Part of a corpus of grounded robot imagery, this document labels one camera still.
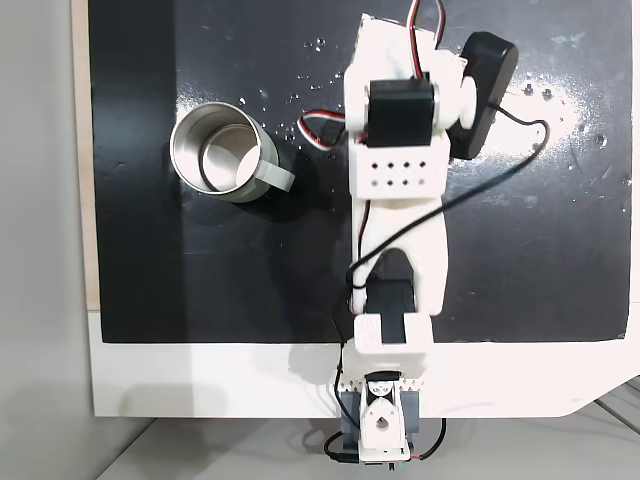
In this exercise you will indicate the pale green steel mug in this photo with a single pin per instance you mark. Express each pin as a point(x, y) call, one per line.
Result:
point(220, 150)

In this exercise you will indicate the black oval camera box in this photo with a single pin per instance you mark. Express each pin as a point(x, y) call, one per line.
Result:
point(484, 95)

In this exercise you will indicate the black table mat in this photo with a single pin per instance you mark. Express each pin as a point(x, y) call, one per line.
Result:
point(225, 260)

